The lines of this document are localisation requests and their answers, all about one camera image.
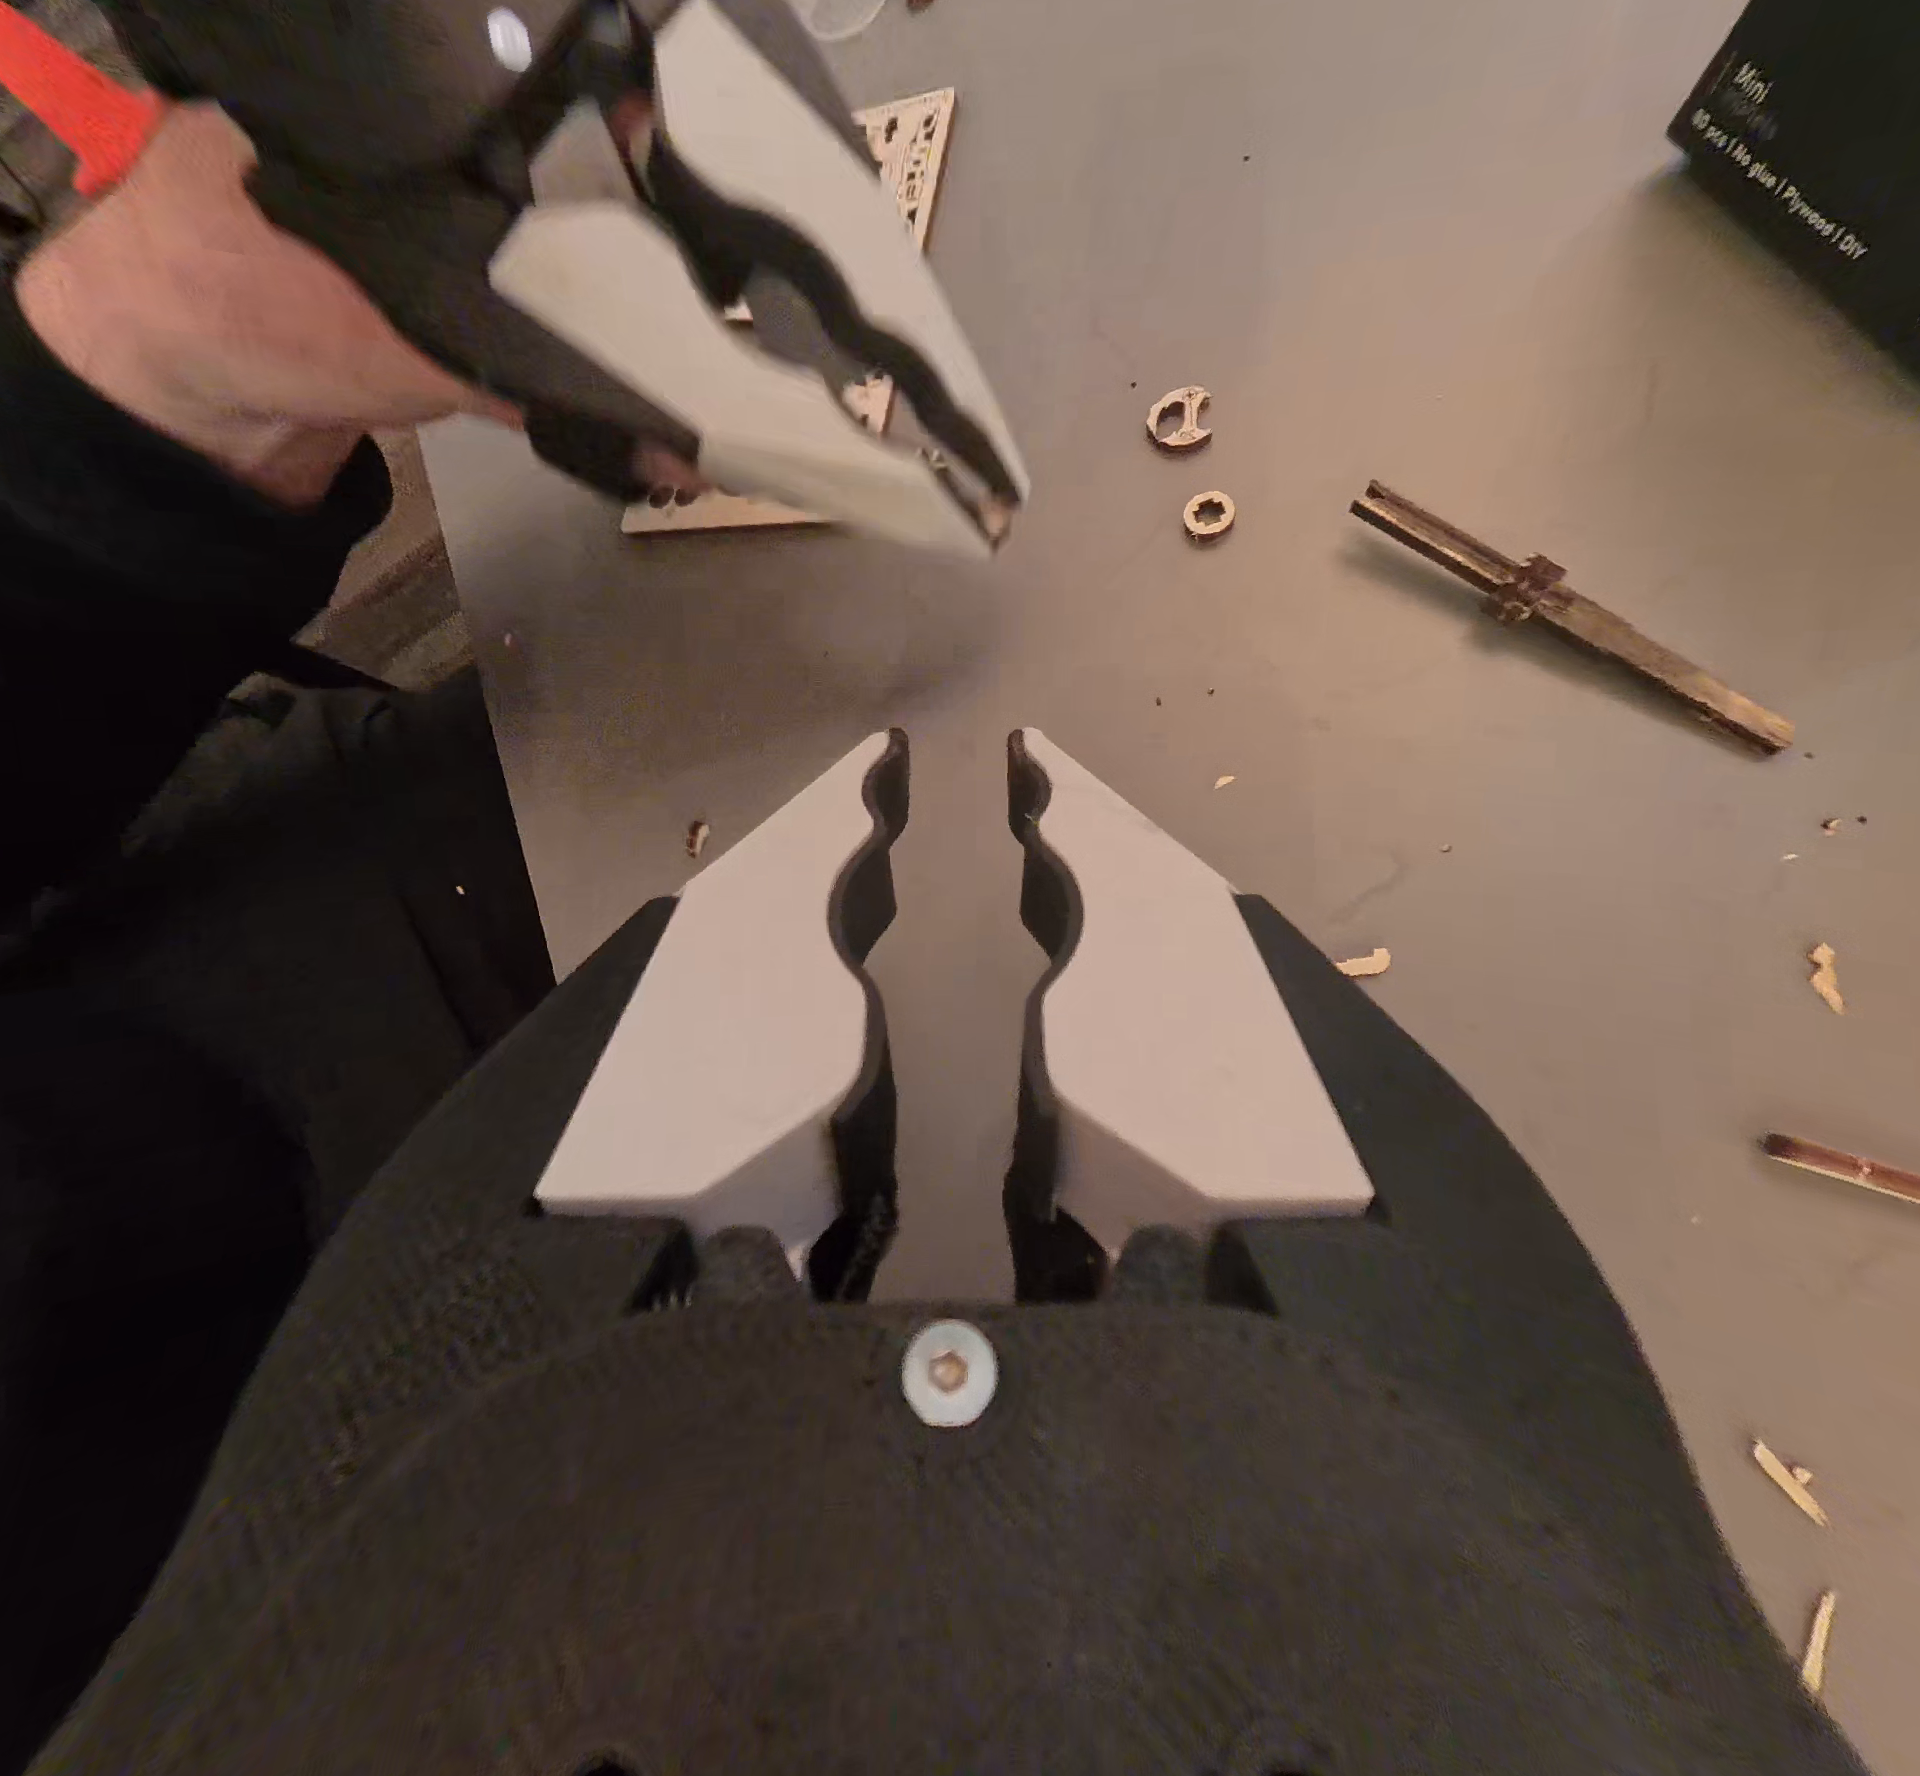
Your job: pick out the wooden crescent part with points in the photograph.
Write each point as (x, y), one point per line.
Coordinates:
(1158, 425)

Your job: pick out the orange traffic cone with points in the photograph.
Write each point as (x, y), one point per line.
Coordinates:
(74, 103)

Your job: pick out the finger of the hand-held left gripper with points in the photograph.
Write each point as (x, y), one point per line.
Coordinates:
(810, 170)
(645, 321)

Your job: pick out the person's left hand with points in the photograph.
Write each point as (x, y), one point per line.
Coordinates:
(195, 306)

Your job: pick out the hooked wooden flake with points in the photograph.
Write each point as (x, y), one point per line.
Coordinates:
(1364, 962)

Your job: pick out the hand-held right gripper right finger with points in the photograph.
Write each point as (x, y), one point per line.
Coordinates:
(1186, 1056)

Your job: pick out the wooden parts sheet round holes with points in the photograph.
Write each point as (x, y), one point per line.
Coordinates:
(907, 155)

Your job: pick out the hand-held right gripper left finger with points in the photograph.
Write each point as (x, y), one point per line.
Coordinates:
(720, 1041)

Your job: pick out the long wooden frame strip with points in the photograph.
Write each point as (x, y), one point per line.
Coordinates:
(1591, 629)

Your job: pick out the long thin wooden sliver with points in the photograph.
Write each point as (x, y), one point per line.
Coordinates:
(1818, 1642)

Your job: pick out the dark model kit box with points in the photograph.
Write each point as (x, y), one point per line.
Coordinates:
(1830, 51)

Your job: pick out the wooden sliver scrap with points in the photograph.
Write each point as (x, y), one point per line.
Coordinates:
(1787, 1480)

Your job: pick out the small wooden flake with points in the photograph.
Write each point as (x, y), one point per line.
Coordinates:
(1827, 979)

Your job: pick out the short wooden strip scrap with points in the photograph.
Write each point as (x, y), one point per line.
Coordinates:
(1844, 1168)

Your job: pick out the person's left forearm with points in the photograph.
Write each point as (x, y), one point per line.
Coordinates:
(91, 576)

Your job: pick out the person's black clothing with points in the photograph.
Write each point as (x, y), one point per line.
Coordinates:
(226, 1206)

